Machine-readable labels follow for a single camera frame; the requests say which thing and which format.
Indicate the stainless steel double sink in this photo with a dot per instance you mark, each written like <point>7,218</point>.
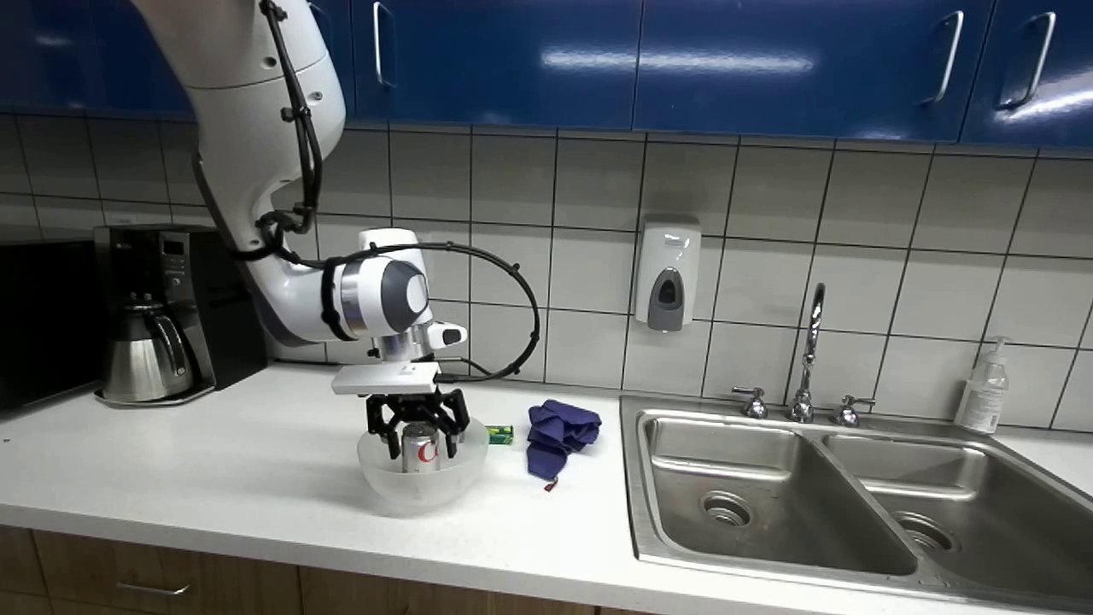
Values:
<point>788,500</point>

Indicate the chrome faucet spout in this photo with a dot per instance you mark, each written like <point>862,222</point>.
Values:
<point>812,344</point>

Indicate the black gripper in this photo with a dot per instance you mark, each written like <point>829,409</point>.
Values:
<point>414,405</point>

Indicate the clear plastic bowl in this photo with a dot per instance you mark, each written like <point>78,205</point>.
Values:
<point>396,489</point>

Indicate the black microwave oven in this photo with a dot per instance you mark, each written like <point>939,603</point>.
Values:
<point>45,326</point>

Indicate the steel coffee carafe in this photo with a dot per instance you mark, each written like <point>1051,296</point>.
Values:
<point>142,361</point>

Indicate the blue cloth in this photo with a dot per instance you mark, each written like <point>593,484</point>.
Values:
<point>557,431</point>

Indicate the clear soap bottle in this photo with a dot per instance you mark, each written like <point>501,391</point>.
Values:
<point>981,394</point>

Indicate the small green object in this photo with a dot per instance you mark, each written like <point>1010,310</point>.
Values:
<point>501,435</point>

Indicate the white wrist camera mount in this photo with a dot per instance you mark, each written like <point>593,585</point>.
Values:
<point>380,376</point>

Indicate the white wall soap dispenser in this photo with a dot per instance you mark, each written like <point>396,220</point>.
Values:
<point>667,274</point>

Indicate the blue cabinet door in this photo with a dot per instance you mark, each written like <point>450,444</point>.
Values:
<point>797,71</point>
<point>71,56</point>
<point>1076,71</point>
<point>534,56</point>

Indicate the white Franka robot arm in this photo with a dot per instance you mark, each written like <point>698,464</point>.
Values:
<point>250,115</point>

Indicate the wooden drawer front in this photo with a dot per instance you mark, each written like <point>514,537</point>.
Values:
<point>18,569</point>
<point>226,585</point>
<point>433,598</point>

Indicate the black coffee maker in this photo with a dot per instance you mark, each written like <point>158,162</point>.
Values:
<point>193,310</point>

